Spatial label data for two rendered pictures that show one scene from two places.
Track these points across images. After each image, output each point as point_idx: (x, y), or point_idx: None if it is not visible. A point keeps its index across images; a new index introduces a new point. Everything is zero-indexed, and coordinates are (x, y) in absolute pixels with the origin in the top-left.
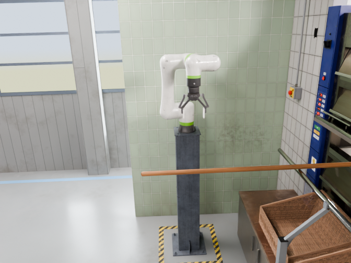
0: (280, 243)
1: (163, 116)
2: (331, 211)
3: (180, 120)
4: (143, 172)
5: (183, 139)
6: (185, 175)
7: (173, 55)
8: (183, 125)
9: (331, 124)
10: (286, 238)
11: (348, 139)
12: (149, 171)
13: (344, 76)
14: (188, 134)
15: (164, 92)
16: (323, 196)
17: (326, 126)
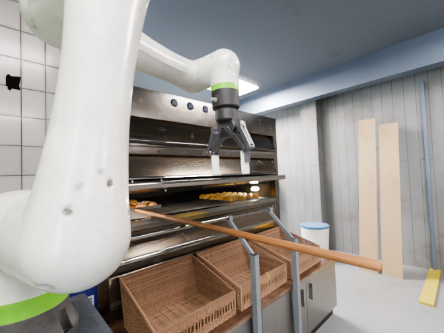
0: (258, 256)
1: (124, 256)
2: (235, 217)
3: None
4: (374, 259)
5: None
6: None
7: None
8: (65, 297)
9: (152, 182)
10: (253, 252)
11: (179, 184)
12: (360, 257)
13: (129, 139)
14: (92, 310)
15: (129, 111)
16: (224, 216)
17: (144, 186)
